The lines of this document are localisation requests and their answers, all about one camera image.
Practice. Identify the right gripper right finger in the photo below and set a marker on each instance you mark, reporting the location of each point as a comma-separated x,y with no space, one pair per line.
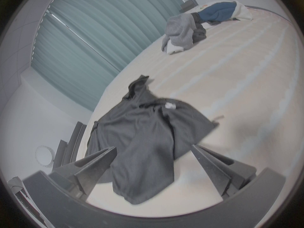
220,172

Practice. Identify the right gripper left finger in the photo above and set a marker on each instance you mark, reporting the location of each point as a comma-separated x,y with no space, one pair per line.
90,167

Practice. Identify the black garment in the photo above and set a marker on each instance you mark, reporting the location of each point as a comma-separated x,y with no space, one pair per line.
142,139

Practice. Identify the bed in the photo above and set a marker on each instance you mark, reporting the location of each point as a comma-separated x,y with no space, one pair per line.
237,91

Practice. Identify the pile of clothes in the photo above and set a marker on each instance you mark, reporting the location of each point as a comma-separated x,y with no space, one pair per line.
180,32

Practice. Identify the black chest of drawers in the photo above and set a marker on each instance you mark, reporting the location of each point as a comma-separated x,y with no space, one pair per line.
76,141

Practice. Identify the black dressing table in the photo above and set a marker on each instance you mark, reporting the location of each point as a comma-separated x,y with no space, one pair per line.
61,152

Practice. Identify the round white mirror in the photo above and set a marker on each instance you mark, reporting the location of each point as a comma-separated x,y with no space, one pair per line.
44,156

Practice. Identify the blue-green curtain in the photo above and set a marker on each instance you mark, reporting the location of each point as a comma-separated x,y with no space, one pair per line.
118,15
71,68

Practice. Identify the grey bedside table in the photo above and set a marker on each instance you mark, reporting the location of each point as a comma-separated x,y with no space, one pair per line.
187,6

